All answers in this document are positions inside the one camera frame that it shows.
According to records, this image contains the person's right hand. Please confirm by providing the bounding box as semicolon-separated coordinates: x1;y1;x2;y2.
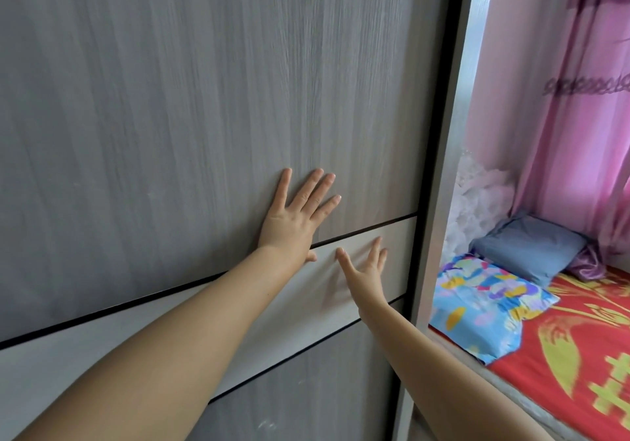
335;236;390;326

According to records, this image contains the bed with white tufted headboard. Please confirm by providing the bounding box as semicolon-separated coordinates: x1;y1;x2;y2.
411;149;630;441

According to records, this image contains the plain blue-grey pillow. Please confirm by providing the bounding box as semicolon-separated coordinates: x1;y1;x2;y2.
470;214;589;289

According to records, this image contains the grey wooden wardrobe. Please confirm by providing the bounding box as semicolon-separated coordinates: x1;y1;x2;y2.
0;0;498;441

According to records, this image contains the colourful patterned pillow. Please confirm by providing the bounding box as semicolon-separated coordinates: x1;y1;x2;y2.
429;253;561;365

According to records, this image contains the person's right forearm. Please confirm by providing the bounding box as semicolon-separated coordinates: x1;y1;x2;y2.
358;300;555;441

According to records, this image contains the person's left forearm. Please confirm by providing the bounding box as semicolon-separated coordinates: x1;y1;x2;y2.
14;244;302;441

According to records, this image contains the person's left hand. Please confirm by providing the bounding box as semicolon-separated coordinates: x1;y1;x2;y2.
257;168;342;272

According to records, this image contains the long pink curtain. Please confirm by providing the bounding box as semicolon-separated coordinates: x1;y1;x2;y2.
511;0;630;281

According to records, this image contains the red yellow floral blanket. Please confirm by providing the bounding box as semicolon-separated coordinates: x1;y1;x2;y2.
428;266;630;441

